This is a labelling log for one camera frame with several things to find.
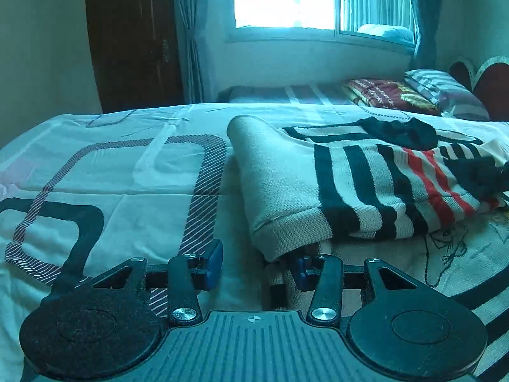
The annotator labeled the red printed folded blanket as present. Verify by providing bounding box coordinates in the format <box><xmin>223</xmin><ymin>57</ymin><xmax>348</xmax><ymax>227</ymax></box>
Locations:
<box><xmin>343</xmin><ymin>78</ymin><xmax>443</xmax><ymax>117</ymax></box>

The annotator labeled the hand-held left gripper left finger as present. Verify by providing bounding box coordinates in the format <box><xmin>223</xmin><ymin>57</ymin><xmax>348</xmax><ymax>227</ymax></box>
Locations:
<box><xmin>81</xmin><ymin>239</ymin><xmax>223</xmax><ymax>326</ymax></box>

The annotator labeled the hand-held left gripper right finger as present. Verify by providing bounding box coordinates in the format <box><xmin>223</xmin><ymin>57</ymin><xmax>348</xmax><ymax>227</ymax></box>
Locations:
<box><xmin>292</xmin><ymin>252</ymin><xmax>431</xmax><ymax>322</ymax></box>

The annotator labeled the grey striped pillow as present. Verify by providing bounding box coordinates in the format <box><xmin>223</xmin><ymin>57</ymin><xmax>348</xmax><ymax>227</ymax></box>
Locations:
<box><xmin>403</xmin><ymin>69</ymin><xmax>491</xmax><ymax>121</ymax></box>

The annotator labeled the red heart-shaped headboard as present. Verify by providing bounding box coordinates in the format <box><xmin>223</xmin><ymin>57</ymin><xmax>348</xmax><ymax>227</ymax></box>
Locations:
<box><xmin>449</xmin><ymin>56</ymin><xmax>509</xmax><ymax>122</ymax></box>

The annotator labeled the glass window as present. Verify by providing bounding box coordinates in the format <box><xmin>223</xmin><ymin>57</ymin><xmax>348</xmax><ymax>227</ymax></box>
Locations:
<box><xmin>230</xmin><ymin>0</ymin><xmax>419</xmax><ymax>45</ymax></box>

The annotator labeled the white pillow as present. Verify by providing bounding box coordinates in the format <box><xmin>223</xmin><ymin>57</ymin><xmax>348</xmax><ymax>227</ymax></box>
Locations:
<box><xmin>357</xmin><ymin>24</ymin><xmax>415</xmax><ymax>44</ymax></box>

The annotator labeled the striped knit sweater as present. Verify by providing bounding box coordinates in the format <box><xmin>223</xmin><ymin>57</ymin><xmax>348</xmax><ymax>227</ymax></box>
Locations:
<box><xmin>227</xmin><ymin>115</ymin><xmax>509</xmax><ymax>378</ymax></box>

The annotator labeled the white patterned bed sheet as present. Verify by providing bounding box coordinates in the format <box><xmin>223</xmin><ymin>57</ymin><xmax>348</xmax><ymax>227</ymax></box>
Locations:
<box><xmin>0</xmin><ymin>101</ymin><xmax>509</xmax><ymax>382</ymax></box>

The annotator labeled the dark wooden door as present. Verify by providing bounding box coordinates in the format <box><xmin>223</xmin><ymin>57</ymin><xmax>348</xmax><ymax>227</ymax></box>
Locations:
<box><xmin>85</xmin><ymin>0</ymin><xmax>185</xmax><ymax>114</ymax></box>

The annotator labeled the purple striped bed sheet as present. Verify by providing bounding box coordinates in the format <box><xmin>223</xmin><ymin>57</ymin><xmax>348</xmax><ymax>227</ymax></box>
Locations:
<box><xmin>217</xmin><ymin>83</ymin><xmax>359</xmax><ymax>106</ymax></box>

